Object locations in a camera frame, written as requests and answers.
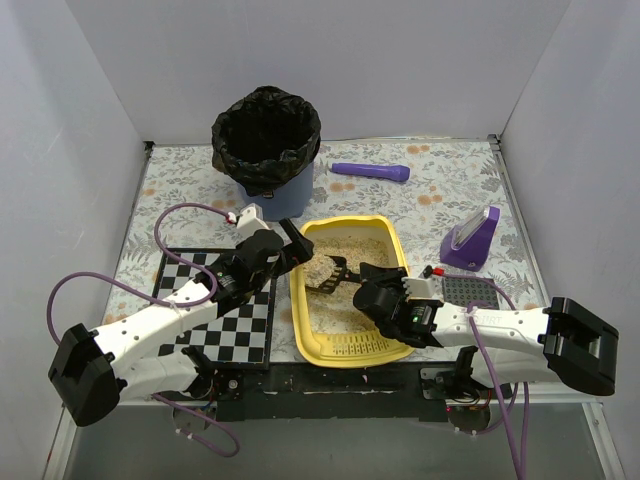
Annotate blue trash bin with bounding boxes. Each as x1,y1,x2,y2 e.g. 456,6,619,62
238,163,314,222

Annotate yellow litter box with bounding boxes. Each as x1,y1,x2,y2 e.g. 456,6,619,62
290,215,414,368

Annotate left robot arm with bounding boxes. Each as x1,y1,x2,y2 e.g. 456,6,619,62
48,219,314,427

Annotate black trash bag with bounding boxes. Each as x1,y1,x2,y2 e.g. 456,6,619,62
211,86,322,196

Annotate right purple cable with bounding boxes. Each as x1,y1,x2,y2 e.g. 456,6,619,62
434,269,532,480

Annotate black white chessboard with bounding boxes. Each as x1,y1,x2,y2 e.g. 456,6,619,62
152,248,276,370

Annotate purple flashlight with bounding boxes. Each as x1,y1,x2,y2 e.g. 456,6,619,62
330,163,411,183

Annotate cat litter granules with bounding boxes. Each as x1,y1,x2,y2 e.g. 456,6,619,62
303,236,393,334

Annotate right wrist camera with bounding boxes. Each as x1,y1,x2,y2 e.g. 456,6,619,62
401,265,444,299

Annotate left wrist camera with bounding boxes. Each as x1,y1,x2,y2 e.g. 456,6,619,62
226,203,270,237

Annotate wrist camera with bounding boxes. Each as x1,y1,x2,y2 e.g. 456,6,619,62
401,265,444,299
226,203,270,237

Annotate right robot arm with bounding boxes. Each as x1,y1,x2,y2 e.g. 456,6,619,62
353,263,619,397

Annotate floral table mat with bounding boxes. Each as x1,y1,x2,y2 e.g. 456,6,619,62
94,139,556,364

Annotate grey lego baseplate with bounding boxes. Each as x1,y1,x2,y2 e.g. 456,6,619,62
442,278,500,309

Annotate black litter scoop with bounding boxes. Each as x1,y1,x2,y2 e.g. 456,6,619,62
305,255,361,295

